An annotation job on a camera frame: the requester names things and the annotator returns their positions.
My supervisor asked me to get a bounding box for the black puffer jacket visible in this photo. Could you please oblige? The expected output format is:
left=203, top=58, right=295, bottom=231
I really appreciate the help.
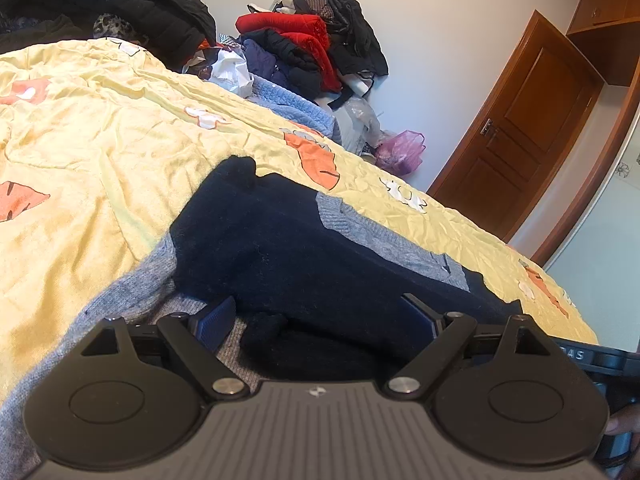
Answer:
left=0, top=0, right=217, bottom=73

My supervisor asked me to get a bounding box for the brown wooden cabinet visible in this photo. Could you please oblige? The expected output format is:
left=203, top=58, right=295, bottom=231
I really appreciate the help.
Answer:
left=566, top=0, right=640, bottom=88

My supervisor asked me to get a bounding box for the red knit garment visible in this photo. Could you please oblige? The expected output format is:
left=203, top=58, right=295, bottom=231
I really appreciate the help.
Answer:
left=236, top=12, right=342, bottom=93

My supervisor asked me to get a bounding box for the brown wooden door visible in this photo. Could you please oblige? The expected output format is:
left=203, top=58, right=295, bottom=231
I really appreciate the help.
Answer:
left=426, top=9, right=605, bottom=245

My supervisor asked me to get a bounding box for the navy padded garment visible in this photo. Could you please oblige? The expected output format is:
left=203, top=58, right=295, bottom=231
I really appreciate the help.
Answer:
left=240, top=29, right=327, bottom=95

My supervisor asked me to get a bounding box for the navy and grey knit sweater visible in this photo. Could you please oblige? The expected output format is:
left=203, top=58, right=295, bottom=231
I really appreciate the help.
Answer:
left=0, top=156, right=523, bottom=466

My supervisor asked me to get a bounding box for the pink plastic bag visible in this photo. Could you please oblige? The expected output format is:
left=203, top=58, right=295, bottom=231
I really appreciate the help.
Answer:
left=374, top=130, right=427, bottom=177

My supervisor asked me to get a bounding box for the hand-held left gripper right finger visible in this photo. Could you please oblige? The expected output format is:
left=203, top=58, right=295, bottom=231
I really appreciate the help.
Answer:
left=387, top=294, right=558, bottom=401

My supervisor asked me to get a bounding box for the person's right hand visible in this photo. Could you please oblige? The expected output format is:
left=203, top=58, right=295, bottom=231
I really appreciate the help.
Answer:
left=606, top=406, right=640, bottom=436

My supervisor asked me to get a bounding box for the white plastic bag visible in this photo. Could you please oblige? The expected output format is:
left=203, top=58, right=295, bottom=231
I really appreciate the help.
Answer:
left=206, top=46, right=256, bottom=97

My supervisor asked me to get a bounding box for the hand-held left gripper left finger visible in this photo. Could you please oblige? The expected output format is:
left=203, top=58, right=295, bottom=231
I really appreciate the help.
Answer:
left=80, top=296, right=251, bottom=401

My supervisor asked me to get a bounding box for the yellow printed blanket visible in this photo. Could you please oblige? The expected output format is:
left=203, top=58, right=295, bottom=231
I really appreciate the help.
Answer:
left=0, top=37, right=601, bottom=406

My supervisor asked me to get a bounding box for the clear plastic bag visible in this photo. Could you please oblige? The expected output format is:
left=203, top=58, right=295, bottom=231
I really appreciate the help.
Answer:
left=331, top=94, right=397, bottom=157

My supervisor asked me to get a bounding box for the brown wooden door frame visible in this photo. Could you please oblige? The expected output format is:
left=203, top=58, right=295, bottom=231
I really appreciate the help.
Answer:
left=534, top=74, right=640, bottom=267

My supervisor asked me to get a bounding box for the black garment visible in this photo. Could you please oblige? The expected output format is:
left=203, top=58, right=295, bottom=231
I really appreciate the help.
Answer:
left=290, top=0, right=390, bottom=80

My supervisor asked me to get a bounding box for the spotted grey scarf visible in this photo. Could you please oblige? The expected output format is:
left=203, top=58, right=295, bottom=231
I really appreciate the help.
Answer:
left=92, top=11, right=140, bottom=42

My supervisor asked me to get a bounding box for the light blue knit sweater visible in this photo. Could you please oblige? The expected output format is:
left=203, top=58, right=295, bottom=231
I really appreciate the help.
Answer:
left=247, top=75, right=337, bottom=137

